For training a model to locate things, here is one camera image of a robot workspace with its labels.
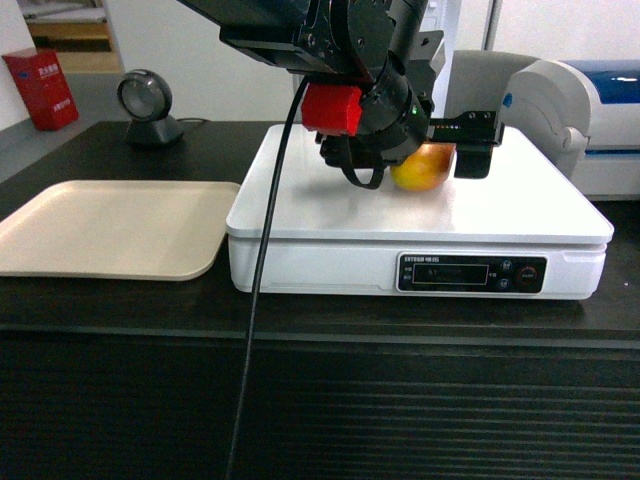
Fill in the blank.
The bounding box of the beige plastic tray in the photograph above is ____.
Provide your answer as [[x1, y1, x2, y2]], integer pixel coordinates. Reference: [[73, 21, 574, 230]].
[[1, 180, 240, 281]]

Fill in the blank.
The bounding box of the red fire extinguisher box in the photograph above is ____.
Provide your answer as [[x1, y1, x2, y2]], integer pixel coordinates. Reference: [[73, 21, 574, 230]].
[[2, 48, 79, 131]]

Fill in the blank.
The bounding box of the red wrist camera mount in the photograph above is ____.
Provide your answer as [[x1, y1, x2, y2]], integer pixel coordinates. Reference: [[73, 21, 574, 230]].
[[301, 83, 362, 137]]

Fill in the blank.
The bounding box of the grey barcode scanner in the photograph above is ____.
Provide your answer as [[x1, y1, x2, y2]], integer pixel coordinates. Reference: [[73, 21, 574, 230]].
[[117, 69, 184, 149]]

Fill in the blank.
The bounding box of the white receipt printer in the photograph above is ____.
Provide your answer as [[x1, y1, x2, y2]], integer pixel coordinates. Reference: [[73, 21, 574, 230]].
[[445, 50, 639, 200]]

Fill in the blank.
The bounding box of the red yellow mango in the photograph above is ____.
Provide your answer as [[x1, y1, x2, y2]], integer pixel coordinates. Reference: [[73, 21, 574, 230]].
[[391, 143, 456, 192]]

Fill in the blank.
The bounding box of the white checkout scale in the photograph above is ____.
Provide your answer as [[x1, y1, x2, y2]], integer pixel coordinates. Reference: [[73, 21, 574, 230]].
[[226, 125, 614, 300]]

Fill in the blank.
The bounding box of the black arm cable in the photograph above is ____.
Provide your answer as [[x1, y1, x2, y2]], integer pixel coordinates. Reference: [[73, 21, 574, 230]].
[[224, 74, 311, 480]]

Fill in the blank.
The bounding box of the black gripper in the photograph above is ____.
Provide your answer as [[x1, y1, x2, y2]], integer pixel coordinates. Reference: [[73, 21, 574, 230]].
[[319, 30, 504, 179]]

